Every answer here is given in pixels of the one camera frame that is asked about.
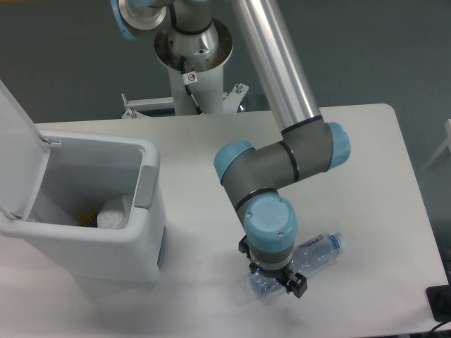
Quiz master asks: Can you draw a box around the black cable on pedestal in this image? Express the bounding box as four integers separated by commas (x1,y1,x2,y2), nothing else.
179,55,206,115

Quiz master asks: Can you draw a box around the clear plastic water bottle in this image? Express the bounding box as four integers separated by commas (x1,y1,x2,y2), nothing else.
249,232,345,298

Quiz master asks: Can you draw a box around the black device at edge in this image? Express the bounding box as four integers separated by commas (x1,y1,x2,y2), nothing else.
426,285,450,322

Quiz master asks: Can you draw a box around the yellow blue trash item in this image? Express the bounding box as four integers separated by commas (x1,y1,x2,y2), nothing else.
80,211,98,228

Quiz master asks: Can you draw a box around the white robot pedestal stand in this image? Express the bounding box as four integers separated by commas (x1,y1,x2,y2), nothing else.
122,18,249,118

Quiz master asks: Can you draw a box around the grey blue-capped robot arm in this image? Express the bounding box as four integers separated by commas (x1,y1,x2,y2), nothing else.
110,1,351,297

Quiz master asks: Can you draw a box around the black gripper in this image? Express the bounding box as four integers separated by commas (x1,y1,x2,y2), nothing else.
238,235,307,298

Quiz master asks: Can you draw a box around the white trash can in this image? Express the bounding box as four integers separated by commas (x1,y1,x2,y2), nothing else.
1,130,166,282

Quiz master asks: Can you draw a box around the white trash can lid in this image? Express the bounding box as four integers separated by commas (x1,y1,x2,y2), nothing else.
1,84,61,223

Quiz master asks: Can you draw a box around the white frame at right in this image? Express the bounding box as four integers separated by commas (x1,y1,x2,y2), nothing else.
425,119,450,169

